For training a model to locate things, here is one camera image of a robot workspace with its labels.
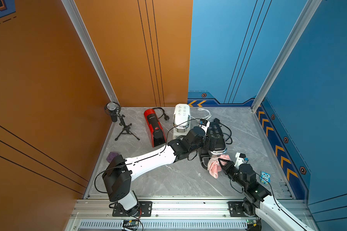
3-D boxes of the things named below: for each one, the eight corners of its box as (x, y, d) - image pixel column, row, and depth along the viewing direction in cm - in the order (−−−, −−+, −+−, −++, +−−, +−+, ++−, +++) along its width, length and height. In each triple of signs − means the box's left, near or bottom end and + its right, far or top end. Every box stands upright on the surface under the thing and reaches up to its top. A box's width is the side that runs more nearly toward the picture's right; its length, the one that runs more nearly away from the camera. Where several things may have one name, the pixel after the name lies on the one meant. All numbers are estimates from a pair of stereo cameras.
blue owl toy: (259, 181, 84) (260, 180, 83) (260, 172, 88) (262, 170, 86) (268, 186, 83) (270, 185, 81) (269, 176, 86) (271, 174, 85)
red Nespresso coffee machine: (154, 151, 97) (150, 135, 82) (146, 128, 109) (141, 111, 94) (167, 146, 99) (164, 130, 84) (157, 124, 111) (154, 107, 96)
